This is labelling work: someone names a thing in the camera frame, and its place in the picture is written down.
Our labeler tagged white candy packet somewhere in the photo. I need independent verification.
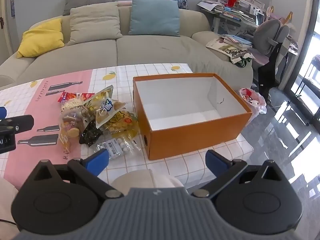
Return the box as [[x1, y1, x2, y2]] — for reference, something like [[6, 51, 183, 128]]
[[94, 135, 142, 160]]

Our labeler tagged green and yellow snack packet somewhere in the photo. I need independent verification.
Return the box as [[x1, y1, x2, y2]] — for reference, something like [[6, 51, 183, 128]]
[[84, 85, 114, 112]]

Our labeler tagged yellow waffle cracker packet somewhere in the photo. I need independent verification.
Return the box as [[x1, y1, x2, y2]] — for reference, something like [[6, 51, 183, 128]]
[[104, 111, 140, 140]]

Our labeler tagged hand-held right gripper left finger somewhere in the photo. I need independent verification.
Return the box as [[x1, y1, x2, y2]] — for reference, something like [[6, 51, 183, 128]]
[[32, 148, 125, 201]]

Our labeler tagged beige sofa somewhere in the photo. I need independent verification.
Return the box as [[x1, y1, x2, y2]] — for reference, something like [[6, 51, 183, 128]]
[[0, 1, 254, 93]]

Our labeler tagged yellow pillow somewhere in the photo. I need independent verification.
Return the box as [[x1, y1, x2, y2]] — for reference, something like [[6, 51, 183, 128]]
[[16, 18, 65, 58]]

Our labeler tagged grey desk chair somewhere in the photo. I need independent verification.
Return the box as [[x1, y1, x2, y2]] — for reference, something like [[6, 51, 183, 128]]
[[251, 19, 290, 100]]

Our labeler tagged orange cardboard box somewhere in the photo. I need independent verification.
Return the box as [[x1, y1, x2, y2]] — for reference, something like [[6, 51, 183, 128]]
[[132, 73, 252, 160]]

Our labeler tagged grey striped pillow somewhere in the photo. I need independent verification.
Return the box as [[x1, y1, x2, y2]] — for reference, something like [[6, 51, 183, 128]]
[[62, 0, 116, 16]]

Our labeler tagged clear bag of round cookies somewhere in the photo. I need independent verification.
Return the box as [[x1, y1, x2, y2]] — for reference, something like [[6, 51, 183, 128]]
[[58, 99, 88, 153]]

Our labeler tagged tablet screen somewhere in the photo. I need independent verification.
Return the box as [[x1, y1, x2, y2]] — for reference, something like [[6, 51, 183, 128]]
[[255, 10, 265, 26]]

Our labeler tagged red snack packet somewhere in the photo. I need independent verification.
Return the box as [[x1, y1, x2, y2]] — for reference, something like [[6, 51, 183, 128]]
[[58, 91, 97, 103]]

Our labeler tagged trash bin with pink bag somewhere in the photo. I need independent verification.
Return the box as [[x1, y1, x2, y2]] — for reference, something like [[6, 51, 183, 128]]
[[239, 87, 267, 118]]

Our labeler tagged pink and white checked tablecloth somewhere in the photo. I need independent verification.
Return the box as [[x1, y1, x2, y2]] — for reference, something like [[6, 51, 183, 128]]
[[0, 63, 254, 190]]

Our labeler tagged yellow packet with blue label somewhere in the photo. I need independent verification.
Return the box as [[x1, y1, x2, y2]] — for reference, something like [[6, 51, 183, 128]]
[[95, 97, 128, 128]]

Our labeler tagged glass balcony door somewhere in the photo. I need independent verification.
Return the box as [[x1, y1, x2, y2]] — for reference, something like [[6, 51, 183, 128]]
[[285, 0, 320, 128]]

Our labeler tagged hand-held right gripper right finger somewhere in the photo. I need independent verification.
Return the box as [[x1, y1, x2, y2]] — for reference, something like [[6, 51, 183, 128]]
[[191, 149, 285, 200]]

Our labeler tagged light blue pillow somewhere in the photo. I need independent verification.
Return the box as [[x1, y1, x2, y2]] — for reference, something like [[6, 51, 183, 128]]
[[128, 0, 181, 37]]

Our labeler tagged black garment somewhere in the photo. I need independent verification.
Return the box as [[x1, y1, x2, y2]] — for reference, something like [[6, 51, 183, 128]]
[[257, 42, 288, 103]]

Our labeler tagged stack of books and magazines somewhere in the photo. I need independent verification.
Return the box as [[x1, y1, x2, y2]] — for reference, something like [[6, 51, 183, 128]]
[[206, 37, 254, 68]]

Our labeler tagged beige pillow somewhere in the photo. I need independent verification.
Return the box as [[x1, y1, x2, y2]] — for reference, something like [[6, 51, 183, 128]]
[[66, 2, 123, 46]]

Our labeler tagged white desk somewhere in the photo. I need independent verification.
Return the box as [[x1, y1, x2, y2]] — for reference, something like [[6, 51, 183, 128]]
[[212, 10, 265, 36]]

